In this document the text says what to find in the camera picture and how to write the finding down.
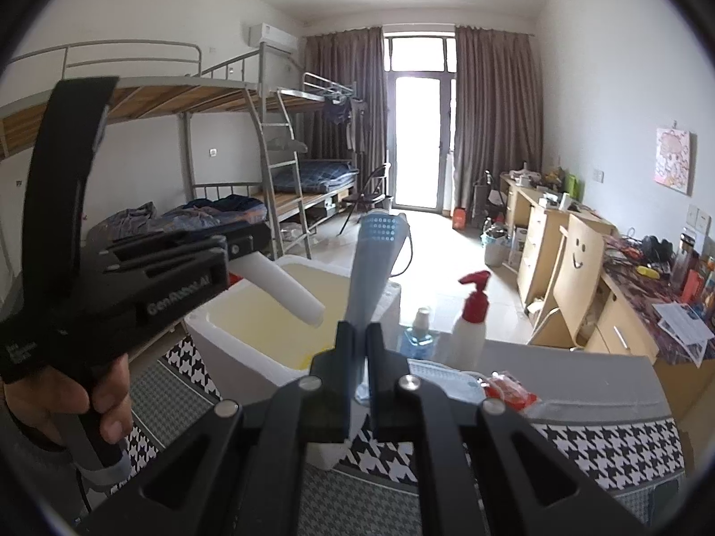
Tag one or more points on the white paper towel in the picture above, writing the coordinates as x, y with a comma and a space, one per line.
285, 290

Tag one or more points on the green container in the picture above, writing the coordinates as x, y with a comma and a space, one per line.
572, 187

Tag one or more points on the metal bunk bed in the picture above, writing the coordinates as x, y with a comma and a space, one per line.
296, 93
167, 95

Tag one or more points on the blue folded bedding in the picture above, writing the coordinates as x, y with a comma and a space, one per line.
318, 173

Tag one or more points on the blue patterned bedding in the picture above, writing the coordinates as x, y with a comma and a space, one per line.
195, 215

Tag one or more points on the printed papers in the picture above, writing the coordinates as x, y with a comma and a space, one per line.
684, 326

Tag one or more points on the yellow desk item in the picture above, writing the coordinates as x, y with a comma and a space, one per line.
648, 271

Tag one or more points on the glass balcony door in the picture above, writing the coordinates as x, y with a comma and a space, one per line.
419, 139

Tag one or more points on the black folding chair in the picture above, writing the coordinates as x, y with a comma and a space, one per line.
371, 192

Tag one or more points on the person's left hand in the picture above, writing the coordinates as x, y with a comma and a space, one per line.
44, 396

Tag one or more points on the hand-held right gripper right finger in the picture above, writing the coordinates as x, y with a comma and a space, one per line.
382, 391

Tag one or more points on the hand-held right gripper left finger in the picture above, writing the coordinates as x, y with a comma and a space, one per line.
343, 391

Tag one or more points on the black headphones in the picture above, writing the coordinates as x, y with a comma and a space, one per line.
656, 248

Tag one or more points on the wooden chair with smiley face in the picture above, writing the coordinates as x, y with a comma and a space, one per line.
581, 268

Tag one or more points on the white pump bottle red cap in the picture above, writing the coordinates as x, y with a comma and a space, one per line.
469, 340

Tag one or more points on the pink wall picture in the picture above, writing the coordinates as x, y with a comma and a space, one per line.
672, 161

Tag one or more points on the brown curtain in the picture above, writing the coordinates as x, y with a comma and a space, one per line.
346, 67
497, 123

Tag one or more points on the dark hanging clothes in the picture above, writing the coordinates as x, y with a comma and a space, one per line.
341, 114

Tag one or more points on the grey waste bin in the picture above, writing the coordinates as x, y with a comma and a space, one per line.
497, 248

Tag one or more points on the clear bottle blue liquid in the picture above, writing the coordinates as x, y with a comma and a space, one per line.
422, 338

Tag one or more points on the white double wall socket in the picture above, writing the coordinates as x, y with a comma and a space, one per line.
698, 218

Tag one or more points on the orange bag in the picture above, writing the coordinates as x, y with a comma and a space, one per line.
460, 219

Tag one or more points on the white air conditioner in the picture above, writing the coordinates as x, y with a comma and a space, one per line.
272, 37

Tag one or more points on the row of toiletry bottles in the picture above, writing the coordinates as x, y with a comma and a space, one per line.
695, 273

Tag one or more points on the red snack packet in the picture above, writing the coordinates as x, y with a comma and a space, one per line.
508, 391

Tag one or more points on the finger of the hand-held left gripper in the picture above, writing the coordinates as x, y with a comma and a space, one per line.
248, 240

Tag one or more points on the wooden desk with patterned top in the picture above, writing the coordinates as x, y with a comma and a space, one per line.
631, 329

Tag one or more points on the houndstooth tablecloth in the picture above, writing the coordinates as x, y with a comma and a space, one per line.
586, 446

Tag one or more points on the white foam box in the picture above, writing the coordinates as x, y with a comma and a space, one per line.
251, 335

